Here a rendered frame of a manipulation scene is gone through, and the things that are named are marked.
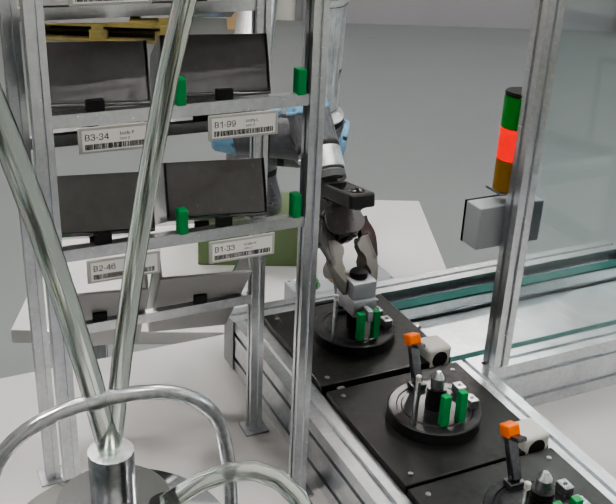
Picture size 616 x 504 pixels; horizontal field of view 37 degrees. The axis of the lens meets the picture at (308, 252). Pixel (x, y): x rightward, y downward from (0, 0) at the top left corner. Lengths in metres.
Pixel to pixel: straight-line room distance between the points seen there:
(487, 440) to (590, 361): 0.38
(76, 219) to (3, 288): 2.78
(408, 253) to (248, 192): 1.02
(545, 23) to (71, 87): 0.66
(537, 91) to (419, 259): 0.84
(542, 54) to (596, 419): 0.65
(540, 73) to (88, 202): 0.66
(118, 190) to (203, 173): 0.11
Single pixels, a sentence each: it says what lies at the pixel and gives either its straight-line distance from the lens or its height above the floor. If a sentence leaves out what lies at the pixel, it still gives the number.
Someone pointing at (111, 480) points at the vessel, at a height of 1.46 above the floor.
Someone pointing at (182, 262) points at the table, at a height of 0.86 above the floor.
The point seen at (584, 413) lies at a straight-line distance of 1.68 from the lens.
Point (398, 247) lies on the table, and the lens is 2.19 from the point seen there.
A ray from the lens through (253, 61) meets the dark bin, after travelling 1.14.
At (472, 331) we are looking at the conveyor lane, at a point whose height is 0.92.
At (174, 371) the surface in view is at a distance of 1.69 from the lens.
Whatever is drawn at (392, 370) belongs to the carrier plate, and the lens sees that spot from 1.50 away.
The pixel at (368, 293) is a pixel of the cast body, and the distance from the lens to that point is 1.53.
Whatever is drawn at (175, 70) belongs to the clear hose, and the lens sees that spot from 0.42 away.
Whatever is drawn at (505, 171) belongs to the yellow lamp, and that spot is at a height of 1.30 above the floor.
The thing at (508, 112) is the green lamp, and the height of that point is 1.39.
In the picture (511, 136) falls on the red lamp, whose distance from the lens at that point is 1.42.
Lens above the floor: 1.77
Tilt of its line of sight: 25 degrees down
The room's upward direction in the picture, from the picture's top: 3 degrees clockwise
